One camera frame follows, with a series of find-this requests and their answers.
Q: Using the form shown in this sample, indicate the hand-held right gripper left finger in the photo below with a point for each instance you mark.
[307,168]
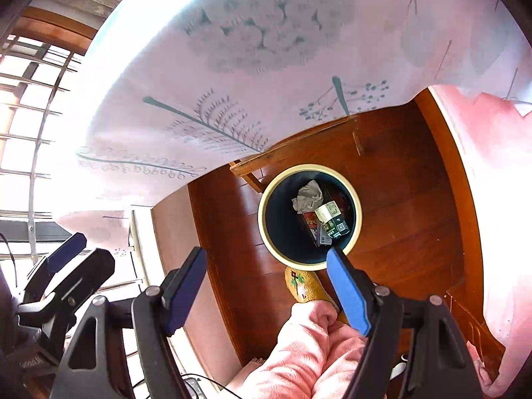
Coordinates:
[187,291]

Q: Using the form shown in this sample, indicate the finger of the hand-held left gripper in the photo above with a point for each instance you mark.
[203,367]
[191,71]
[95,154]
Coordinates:
[89,270]
[66,253]

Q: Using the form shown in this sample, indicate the yellow knitted slipper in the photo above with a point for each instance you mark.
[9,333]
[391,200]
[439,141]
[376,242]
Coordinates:
[307,286]

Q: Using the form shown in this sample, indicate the dark green cream box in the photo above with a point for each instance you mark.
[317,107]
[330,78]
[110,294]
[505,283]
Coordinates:
[330,216]

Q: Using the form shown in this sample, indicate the red packet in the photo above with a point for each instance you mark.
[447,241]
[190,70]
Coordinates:
[311,219]

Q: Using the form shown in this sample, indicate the person's right leg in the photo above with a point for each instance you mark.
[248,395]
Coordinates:
[299,353]

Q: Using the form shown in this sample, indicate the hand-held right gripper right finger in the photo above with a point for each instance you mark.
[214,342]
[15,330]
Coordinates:
[349,291]

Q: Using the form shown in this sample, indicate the pink bed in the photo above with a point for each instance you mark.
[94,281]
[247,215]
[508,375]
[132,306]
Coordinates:
[498,174]

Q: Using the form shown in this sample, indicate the blue tree print tablecloth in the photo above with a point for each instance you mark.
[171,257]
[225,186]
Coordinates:
[249,70]

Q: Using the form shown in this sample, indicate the window with metal grille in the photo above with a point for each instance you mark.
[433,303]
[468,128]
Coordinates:
[16,91]

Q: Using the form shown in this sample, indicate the round dark waste bin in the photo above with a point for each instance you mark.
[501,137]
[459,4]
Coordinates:
[282,232]

